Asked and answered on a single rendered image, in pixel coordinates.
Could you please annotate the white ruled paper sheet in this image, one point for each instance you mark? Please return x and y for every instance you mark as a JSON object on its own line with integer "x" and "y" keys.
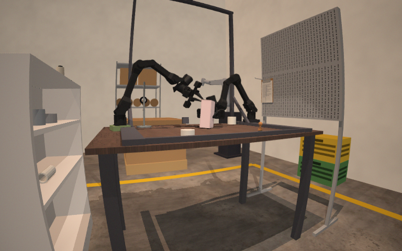
{"x": 267, "y": 92}

